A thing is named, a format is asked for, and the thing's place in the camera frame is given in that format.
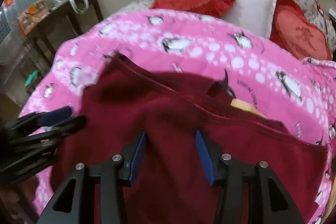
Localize white pillow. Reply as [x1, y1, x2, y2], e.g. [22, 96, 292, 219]
[222, 0, 277, 39]

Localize dark red fleece garment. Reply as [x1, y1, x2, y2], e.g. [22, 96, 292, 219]
[50, 54, 327, 223]

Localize dark wooden side table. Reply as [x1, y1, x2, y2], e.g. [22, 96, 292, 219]
[26, 0, 104, 67]

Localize pink penguin blanket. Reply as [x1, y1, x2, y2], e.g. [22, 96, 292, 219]
[19, 8, 336, 224]

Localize white bag handles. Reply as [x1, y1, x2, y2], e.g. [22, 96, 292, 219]
[68, 0, 90, 15]

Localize red heart cushion right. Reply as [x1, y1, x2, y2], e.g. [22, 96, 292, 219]
[270, 0, 332, 60]

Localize orange printed box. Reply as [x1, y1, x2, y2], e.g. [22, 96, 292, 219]
[17, 0, 50, 36]

